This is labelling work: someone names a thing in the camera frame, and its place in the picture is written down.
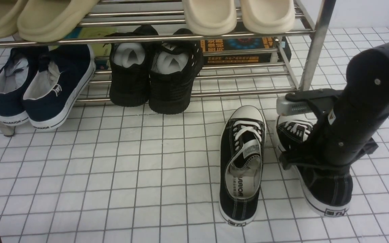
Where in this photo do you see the navy canvas shoe left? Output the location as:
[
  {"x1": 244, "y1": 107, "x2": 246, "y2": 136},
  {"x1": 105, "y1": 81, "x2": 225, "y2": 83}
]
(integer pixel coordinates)
[{"x1": 0, "y1": 46, "x2": 49, "y2": 126}]

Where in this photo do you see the cream slipper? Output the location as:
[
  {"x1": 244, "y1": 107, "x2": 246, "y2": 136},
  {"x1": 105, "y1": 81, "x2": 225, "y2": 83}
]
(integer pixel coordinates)
[
  {"x1": 182, "y1": 0, "x2": 237, "y2": 36},
  {"x1": 240, "y1": 0, "x2": 296, "y2": 34}
]

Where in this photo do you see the cream slipper right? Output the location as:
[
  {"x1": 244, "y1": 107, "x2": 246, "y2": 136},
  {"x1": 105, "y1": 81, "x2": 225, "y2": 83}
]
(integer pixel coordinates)
[{"x1": 240, "y1": 0, "x2": 296, "y2": 34}]

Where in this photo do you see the black canvas sneaker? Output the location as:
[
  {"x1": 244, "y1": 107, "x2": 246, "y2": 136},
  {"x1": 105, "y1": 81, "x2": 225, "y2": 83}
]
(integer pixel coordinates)
[
  {"x1": 274, "y1": 115, "x2": 353, "y2": 217},
  {"x1": 219, "y1": 106, "x2": 266, "y2": 226}
]

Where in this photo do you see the navy canvas shoe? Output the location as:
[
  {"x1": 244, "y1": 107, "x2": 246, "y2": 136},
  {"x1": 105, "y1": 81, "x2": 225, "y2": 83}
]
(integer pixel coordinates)
[
  {"x1": 22, "y1": 44, "x2": 96, "y2": 131},
  {"x1": 0, "y1": 46, "x2": 49, "y2": 126}
]

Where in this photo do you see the black mesh sneaker left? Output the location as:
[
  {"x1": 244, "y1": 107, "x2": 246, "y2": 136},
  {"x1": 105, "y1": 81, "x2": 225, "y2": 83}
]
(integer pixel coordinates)
[{"x1": 109, "y1": 42, "x2": 154, "y2": 107}]

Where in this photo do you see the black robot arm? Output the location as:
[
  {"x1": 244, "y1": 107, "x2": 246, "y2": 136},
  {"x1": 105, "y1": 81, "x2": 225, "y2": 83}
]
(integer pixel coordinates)
[{"x1": 279, "y1": 43, "x2": 389, "y2": 170}]

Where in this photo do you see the silver metal shoe rack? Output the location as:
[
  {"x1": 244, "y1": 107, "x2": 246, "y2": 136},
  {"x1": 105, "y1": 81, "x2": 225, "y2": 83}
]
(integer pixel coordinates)
[{"x1": 0, "y1": 0, "x2": 336, "y2": 137}]

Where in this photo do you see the black mesh sneaker right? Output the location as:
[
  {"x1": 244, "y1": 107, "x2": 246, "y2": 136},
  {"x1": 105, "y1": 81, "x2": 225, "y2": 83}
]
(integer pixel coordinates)
[{"x1": 149, "y1": 40, "x2": 204, "y2": 115}]

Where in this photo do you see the black mesh sneaker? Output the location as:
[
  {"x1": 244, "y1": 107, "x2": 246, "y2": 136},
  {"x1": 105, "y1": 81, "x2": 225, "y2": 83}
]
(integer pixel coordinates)
[
  {"x1": 149, "y1": 40, "x2": 204, "y2": 115},
  {"x1": 109, "y1": 42, "x2": 154, "y2": 107}
]

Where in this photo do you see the navy canvas shoe right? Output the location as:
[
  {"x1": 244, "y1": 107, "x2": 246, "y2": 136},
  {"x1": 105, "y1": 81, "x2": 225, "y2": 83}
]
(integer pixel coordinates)
[{"x1": 22, "y1": 44, "x2": 96, "y2": 131}]

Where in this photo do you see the cream slipper left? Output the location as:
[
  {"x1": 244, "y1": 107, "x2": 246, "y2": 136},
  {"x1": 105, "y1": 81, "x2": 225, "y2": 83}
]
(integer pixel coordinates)
[{"x1": 182, "y1": 0, "x2": 237, "y2": 36}]

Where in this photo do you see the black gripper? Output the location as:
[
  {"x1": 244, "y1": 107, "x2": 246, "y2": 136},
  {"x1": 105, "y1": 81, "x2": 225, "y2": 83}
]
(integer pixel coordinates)
[{"x1": 279, "y1": 89, "x2": 379, "y2": 171}]

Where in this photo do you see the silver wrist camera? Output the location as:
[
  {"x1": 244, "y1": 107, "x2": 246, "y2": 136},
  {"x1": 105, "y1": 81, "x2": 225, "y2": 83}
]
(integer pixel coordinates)
[{"x1": 276, "y1": 96, "x2": 317, "y2": 120}]

